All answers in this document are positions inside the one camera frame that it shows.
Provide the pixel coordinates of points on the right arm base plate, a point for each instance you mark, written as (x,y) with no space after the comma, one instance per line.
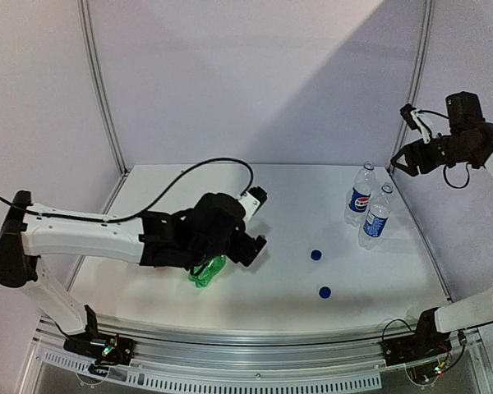
(412,347)

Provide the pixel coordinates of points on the aluminium corner post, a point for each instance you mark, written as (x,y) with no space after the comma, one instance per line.
(417,72)
(92,56)

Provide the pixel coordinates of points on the clear bottle small blue label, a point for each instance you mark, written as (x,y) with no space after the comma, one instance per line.
(376,217)

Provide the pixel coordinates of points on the left aluminium corner post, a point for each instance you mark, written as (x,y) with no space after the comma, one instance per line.
(92,56)

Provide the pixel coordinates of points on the green plastic bottle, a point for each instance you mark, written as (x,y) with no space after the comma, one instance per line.
(203,275)

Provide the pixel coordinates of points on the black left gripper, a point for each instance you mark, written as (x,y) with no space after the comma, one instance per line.
(247,249)

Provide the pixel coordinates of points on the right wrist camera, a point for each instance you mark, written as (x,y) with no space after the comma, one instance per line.
(417,121)

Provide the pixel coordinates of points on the clear Pepsi bottle blue label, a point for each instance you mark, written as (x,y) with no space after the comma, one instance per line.
(359,196)

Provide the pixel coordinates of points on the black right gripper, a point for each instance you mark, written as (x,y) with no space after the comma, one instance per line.
(412,169)

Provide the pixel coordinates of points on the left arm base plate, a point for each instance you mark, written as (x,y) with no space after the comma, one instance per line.
(104,349)

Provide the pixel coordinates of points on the right aluminium corner post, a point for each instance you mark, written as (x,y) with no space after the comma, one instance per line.
(417,72)

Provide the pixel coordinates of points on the aluminium front rail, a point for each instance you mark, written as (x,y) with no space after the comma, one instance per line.
(178,360)

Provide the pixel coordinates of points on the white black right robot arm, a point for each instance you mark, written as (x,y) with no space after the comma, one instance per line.
(470,141)

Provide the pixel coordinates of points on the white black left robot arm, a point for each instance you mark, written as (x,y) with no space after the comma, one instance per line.
(190,239)

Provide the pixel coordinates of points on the blue Pepsi bottle cap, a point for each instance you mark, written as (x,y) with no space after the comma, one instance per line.
(316,255)

